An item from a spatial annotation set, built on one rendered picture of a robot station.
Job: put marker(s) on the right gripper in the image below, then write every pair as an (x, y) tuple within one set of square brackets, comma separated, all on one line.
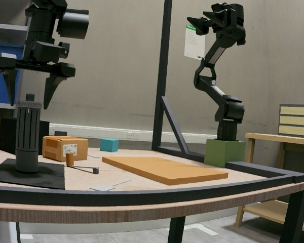
[(58, 71)]

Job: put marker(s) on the brown cardboard box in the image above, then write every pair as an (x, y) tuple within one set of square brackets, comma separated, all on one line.
[(56, 147)]

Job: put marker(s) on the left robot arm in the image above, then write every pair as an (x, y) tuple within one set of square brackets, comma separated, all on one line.
[(230, 107)]

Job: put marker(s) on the black rectangular mat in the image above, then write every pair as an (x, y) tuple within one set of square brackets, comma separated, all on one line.
[(49, 175)]

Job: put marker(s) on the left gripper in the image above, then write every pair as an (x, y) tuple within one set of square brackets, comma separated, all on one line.
[(224, 22)]

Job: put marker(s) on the wooden cutting board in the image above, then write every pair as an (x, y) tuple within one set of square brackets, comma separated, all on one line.
[(165, 171)]

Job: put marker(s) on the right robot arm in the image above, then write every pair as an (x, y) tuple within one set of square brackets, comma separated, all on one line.
[(72, 23)]

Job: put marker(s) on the teal box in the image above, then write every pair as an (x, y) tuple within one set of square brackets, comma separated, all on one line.
[(109, 145)]

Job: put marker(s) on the dark grey metal post with diagonal brace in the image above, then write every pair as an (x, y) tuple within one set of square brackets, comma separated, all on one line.
[(161, 101)]

